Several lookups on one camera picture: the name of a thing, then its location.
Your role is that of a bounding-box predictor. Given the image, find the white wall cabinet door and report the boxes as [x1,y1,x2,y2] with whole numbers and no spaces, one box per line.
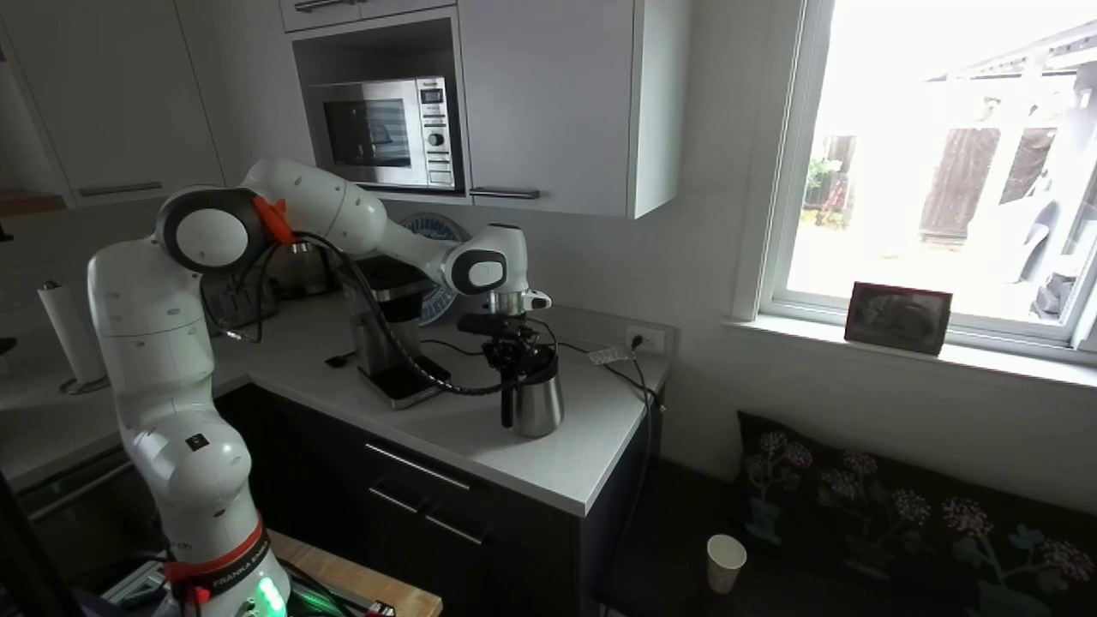
[0,0,222,207]

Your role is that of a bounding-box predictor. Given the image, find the stainless steel kettle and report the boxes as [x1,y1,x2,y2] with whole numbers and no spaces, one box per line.
[509,368,565,437]

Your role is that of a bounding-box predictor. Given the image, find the white paper cup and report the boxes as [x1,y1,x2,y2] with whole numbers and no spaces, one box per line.
[707,533,747,597]

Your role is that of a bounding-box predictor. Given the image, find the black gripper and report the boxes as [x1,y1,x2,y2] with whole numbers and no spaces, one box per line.
[457,313,557,427]

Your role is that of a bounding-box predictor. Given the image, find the dark base cabinet drawers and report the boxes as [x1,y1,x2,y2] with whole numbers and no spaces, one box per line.
[219,386,651,617]

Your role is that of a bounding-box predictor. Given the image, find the white framed window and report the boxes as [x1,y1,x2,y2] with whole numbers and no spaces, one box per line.
[747,0,1097,360]

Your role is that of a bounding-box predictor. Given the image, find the black silver coffee machine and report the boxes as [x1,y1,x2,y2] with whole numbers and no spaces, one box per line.
[351,257,443,406]

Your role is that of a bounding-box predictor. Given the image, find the blue white decorative plate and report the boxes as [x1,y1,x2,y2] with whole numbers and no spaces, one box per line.
[398,209,474,329]

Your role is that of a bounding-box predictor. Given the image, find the black power cable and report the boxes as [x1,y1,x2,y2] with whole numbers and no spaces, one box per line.
[551,335,666,404]

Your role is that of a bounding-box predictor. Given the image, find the white right cabinet door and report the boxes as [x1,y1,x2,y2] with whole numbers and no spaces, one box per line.
[457,0,697,223]

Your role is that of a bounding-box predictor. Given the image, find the stainless steel microwave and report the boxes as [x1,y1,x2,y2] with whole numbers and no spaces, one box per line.
[303,76,460,193]

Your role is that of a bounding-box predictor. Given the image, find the silver cabinet handle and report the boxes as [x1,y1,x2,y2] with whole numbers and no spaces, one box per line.
[74,183,165,197]

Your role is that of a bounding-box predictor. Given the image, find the dark picture frame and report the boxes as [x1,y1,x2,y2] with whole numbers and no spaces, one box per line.
[842,282,954,356]

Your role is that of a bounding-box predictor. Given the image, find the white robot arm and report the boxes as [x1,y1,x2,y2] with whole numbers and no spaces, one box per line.
[86,160,557,617]

